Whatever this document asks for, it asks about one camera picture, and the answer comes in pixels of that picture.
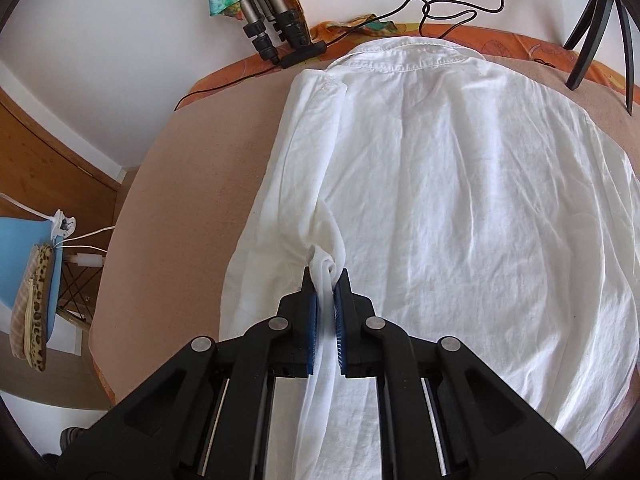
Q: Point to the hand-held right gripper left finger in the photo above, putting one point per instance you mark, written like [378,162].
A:
[312,320]

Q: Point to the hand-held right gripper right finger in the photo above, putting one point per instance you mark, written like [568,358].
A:
[341,320]

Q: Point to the white shirt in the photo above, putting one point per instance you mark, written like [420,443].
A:
[450,210]

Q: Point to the white power strip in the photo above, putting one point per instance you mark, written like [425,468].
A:
[62,222]

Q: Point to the leopard print pouch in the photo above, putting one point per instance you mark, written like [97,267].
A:
[37,330]

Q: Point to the beige checked pouch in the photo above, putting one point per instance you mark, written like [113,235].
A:
[20,320]

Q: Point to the wooden door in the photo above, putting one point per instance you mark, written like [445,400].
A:
[40,160]

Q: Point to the orange patterned bedsheet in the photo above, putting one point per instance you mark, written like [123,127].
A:
[500,42]

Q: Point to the black mini tripod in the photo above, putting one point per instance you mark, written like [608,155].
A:
[590,25]

